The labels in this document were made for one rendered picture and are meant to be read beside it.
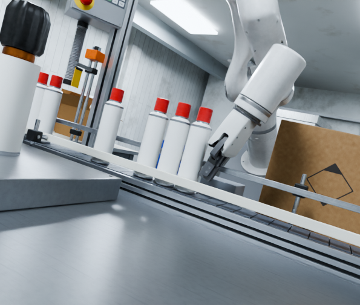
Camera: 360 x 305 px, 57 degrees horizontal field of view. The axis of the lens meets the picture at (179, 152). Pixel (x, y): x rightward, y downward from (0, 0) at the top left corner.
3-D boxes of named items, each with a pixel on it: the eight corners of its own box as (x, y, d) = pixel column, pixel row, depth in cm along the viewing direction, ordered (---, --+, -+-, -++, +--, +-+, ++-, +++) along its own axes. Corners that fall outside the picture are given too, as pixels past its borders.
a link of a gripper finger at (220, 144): (233, 125, 74) (229, 141, 78) (211, 144, 70) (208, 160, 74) (238, 128, 73) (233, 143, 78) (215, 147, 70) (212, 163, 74)
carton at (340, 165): (253, 215, 90) (281, 118, 89) (270, 209, 112) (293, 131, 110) (379, 259, 77) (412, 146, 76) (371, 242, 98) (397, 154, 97)
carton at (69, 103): (39, 128, 266) (50, 83, 264) (86, 137, 309) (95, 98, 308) (74, 140, 245) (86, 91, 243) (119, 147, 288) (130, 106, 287)
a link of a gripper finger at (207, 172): (215, 150, 77) (198, 173, 79) (210, 149, 74) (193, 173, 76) (225, 158, 76) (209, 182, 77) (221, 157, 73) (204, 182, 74)
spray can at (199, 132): (170, 188, 79) (192, 103, 78) (179, 187, 83) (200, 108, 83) (189, 195, 77) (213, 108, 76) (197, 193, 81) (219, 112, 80)
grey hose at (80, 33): (60, 82, 110) (75, 20, 109) (68, 85, 113) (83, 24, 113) (68, 84, 109) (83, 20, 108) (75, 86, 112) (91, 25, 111)
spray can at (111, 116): (86, 159, 89) (105, 85, 88) (98, 160, 94) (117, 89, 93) (101, 164, 87) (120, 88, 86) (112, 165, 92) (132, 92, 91)
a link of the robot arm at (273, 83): (246, 99, 80) (235, 89, 72) (279, 51, 78) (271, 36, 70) (275, 118, 77) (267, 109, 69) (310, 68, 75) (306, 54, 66)
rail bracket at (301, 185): (275, 243, 74) (296, 172, 73) (280, 238, 81) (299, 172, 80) (290, 249, 73) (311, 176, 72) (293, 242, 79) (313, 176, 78)
